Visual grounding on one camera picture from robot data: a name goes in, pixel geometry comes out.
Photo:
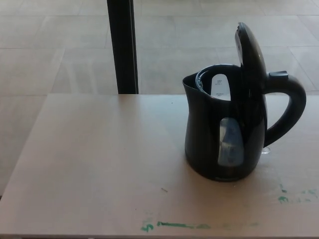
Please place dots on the black electric kettle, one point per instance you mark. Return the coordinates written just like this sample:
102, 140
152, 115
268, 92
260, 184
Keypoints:
207, 119

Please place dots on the black vertical post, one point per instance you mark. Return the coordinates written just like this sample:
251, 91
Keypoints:
123, 49

